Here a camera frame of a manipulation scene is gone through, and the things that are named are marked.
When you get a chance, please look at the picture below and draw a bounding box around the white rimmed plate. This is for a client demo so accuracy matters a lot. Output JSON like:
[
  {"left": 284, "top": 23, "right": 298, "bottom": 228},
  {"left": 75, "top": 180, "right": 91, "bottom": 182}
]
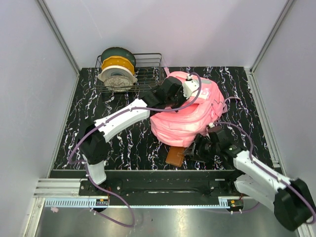
[{"left": 97, "top": 65, "right": 137, "bottom": 84}]

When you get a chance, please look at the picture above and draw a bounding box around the dark green plate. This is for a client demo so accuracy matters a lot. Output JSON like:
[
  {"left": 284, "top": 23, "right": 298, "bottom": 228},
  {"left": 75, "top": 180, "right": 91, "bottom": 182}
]
[{"left": 101, "top": 47, "right": 136, "bottom": 66}]

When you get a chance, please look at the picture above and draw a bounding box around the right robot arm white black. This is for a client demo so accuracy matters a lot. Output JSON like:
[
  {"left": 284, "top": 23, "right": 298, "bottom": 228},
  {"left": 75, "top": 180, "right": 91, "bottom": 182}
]
[{"left": 185, "top": 126, "right": 316, "bottom": 231}]

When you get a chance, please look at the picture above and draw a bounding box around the metal wire dish rack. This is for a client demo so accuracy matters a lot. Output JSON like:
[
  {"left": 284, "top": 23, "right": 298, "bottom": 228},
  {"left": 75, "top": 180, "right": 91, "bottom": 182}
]
[{"left": 94, "top": 53, "right": 163, "bottom": 93}]

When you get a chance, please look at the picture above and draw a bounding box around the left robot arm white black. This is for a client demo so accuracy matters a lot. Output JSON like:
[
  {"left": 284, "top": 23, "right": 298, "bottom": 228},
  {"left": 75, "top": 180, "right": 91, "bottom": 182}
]
[{"left": 78, "top": 76, "right": 191, "bottom": 196}]

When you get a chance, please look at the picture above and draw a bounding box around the aluminium frame rail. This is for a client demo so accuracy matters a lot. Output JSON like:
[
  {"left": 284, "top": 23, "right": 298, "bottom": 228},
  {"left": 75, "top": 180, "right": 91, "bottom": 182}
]
[{"left": 33, "top": 178, "right": 303, "bottom": 198}]

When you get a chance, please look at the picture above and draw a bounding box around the grey patterned plate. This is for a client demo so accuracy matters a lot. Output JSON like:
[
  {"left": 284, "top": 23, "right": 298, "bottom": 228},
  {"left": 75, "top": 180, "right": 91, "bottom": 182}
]
[{"left": 104, "top": 76, "right": 134, "bottom": 92}]

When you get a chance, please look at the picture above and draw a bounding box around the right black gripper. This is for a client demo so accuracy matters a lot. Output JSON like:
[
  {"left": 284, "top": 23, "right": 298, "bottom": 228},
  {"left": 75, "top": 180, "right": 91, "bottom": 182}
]
[{"left": 182, "top": 133, "right": 220, "bottom": 163}]

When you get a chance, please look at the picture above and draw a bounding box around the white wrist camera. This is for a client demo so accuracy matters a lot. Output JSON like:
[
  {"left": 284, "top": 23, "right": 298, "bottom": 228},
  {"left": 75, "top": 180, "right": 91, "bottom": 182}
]
[
  {"left": 182, "top": 75, "right": 199, "bottom": 99},
  {"left": 207, "top": 123, "right": 222, "bottom": 133}
]

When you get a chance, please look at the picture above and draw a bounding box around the yellow dotted plate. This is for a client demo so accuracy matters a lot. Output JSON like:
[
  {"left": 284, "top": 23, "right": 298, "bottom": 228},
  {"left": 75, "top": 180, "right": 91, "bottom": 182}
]
[{"left": 101, "top": 56, "right": 135, "bottom": 75}]

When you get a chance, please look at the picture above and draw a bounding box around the pink student backpack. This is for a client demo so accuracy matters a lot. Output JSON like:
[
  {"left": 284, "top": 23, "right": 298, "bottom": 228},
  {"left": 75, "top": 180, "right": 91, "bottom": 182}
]
[{"left": 150, "top": 78, "right": 227, "bottom": 148}]

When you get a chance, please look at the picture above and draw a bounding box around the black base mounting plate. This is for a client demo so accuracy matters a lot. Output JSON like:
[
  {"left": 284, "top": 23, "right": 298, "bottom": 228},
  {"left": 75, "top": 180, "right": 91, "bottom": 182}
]
[{"left": 78, "top": 169, "right": 254, "bottom": 197}]

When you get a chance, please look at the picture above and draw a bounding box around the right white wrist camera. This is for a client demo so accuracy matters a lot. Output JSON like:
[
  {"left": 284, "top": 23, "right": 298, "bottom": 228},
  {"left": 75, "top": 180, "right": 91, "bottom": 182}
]
[{"left": 207, "top": 123, "right": 222, "bottom": 133}]

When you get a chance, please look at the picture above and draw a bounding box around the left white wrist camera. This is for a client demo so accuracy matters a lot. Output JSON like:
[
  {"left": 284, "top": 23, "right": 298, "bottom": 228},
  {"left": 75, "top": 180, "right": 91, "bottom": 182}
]
[{"left": 182, "top": 75, "right": 199, "bottom": 99}]

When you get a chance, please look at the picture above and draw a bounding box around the brown leather wallet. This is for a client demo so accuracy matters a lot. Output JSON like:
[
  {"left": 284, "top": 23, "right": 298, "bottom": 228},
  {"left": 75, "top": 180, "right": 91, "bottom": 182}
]
[{"left": 165, "top": 146, "right": 185, "bottom": 167}]

